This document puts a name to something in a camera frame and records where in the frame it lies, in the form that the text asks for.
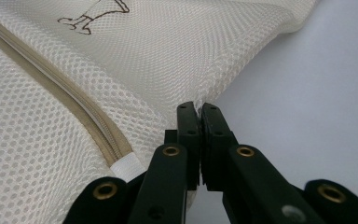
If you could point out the cream mesh laundry bag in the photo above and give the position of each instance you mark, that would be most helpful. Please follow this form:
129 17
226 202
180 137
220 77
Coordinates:
74 93

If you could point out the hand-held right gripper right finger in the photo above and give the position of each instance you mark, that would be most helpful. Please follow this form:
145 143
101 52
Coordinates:
216 130

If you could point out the white table mat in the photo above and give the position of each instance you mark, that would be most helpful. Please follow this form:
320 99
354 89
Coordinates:
307 109

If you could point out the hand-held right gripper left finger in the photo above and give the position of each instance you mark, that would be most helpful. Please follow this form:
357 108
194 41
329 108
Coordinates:
189 124

